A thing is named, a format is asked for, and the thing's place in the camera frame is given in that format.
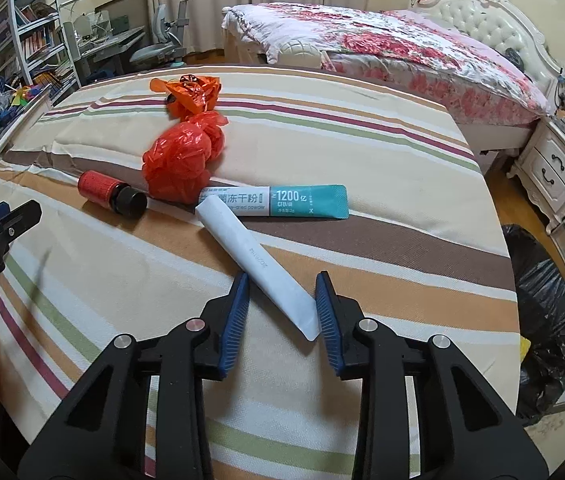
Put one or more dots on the white paper sachet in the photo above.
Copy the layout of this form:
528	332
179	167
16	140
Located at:
257	265

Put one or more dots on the white nightstand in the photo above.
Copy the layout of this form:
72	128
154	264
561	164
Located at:
547	170

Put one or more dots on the white bookshelf with books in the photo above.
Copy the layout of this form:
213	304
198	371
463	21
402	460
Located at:
32	35

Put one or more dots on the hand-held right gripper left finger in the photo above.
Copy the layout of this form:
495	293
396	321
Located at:
232	330

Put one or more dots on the striped tablecloth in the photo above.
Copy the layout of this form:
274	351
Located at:
112	285

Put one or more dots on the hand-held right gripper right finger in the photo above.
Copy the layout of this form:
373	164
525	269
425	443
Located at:
330	325

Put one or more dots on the large red plastic bag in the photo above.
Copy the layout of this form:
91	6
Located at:
177	160

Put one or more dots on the teal powder sachet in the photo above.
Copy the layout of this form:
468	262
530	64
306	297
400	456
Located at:
292	202

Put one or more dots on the grey desk chair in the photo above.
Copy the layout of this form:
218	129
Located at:
162	40

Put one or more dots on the pink floral blanket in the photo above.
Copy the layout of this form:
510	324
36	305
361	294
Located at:
387	55

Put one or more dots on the small red plastic bag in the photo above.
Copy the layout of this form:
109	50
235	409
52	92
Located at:
215	132

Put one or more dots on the orange printed plastic bag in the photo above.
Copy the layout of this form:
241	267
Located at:
192	92

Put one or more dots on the white bed with tufted headboard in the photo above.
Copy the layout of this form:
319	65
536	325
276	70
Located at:
492	25

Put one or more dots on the grey desk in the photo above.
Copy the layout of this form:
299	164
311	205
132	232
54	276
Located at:
112	42

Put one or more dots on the small bottle with black cap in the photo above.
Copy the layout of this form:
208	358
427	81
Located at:
112	192

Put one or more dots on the black bin liner bag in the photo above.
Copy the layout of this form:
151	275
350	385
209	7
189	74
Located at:
542	310

